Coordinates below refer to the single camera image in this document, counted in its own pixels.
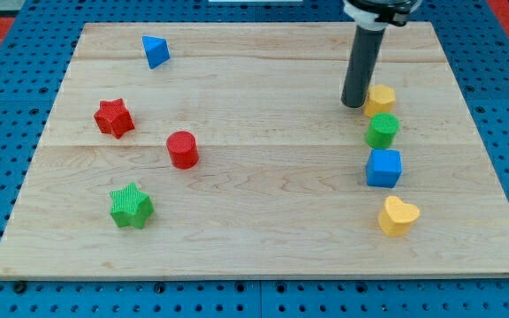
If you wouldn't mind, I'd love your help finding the blue triangle block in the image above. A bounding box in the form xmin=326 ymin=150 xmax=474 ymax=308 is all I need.
xmin=142 ymin=35 xmax=171 ymax=69

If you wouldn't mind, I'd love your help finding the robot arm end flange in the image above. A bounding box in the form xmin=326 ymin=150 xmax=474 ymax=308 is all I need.
xmin=343 ymin=0 xmax=422 ymax=31

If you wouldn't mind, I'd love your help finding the yellow hexagon block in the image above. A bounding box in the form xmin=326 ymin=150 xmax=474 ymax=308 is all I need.
xmin=363 ymin=85 xmax=396 ymax=117

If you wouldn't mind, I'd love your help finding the red cylinder block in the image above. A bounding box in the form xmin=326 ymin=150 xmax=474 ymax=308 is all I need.
xmin=166 ymin=131 xmax=199 ymax=170

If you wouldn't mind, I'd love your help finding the wooden board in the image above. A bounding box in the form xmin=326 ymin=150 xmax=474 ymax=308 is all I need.
xmin=0 ymin=22 xmax=509 ymax=281

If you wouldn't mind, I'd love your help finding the green cylinder block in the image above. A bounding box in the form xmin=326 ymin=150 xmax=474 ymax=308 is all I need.
xmin=365 ymin=113 xmax=399 ymax=149

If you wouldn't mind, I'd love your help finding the blue cube block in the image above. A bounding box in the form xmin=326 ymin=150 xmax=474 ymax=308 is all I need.
xmin=365 ymin=149 xmax=402 ymax=188

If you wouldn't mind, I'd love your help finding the green star block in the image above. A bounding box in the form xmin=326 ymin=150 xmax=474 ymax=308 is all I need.
xmin=110 ymin=183 xmax=155 ymax=230

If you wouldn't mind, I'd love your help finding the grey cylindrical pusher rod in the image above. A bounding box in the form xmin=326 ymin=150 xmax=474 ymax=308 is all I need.
xmin=341 ymin=26 xmax=384 ymax=109

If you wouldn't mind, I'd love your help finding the red star block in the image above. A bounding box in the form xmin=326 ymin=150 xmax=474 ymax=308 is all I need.
xmin=94 ymin=98 xmax=134 ymax=139

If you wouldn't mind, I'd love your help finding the yellow heart block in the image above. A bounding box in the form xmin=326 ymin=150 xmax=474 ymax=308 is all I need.
xmin=377 ymin=196 xmax=421 ymax=237

